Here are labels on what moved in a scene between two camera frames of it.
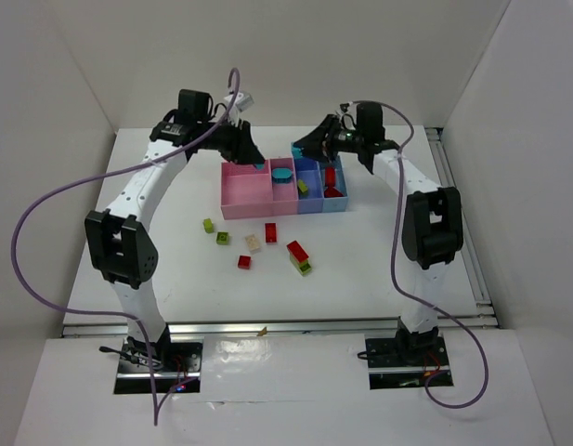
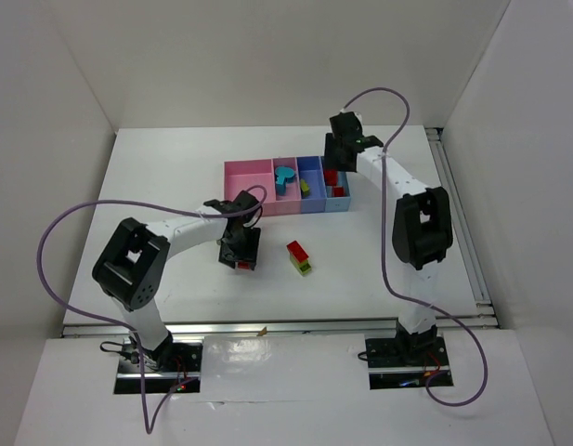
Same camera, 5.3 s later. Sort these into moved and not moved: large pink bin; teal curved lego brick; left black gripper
Moved: left black gripper
Not moved: teal curved lego brick; large pink bin
